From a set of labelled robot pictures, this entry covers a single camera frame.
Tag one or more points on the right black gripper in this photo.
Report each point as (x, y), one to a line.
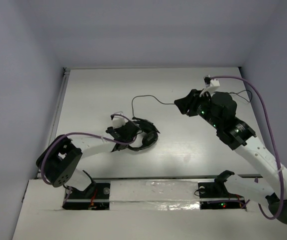
(190, 101)

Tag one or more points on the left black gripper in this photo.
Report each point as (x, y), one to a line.
(134, 127)

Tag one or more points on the black headset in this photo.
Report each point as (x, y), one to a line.
(150, 134)

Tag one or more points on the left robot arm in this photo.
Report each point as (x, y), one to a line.
(58, 164)

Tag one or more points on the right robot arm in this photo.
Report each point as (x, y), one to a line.
(219, 110)

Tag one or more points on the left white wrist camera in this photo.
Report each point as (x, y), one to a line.
(117, 119)

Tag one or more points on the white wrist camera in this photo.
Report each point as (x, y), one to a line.
(117, 119)
(211, 85)

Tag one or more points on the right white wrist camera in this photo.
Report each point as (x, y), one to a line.
(211, 85)

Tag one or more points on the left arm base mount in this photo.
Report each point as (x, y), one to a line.
(95, 197)

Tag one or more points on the metal rail with tape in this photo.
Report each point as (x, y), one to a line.
(160, 195)

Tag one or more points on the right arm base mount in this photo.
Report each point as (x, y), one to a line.
(214, 196)

